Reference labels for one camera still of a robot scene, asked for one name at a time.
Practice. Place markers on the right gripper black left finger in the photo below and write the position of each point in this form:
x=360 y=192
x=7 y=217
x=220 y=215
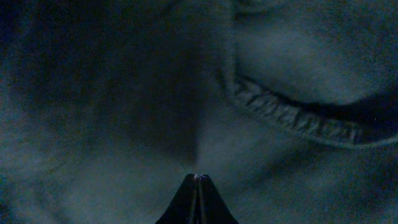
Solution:
x=181 y=209

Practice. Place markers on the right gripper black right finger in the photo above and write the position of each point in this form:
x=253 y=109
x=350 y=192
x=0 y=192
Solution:
x=213 y=209

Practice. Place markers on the black shorts garment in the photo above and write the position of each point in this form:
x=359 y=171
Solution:
x=289 y=106

